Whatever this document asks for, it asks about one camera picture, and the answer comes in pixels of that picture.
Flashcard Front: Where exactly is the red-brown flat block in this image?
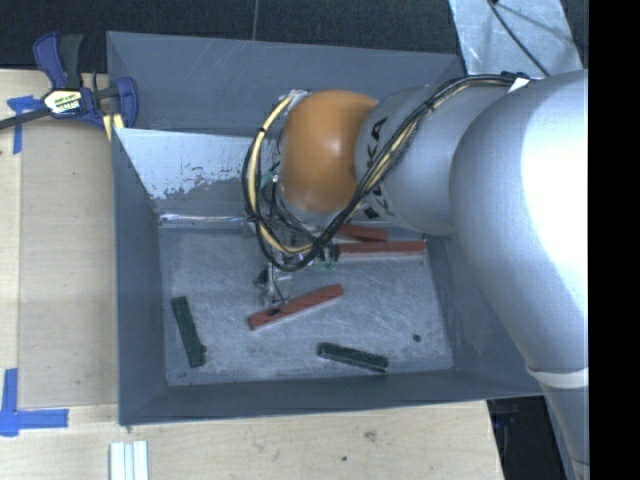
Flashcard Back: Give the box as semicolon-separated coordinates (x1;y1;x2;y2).
334;239;429;261
246;283;345;332
337;223;390;243

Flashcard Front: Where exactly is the dark green flat block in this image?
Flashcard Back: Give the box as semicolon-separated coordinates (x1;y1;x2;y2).
170;295;208;369
316;342;390;374

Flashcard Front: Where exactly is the grey metal bin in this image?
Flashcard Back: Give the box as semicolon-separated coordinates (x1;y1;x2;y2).
105;30;545;427

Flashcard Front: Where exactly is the pale wood flat board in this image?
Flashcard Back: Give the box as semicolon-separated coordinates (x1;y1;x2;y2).
17;71;121;411

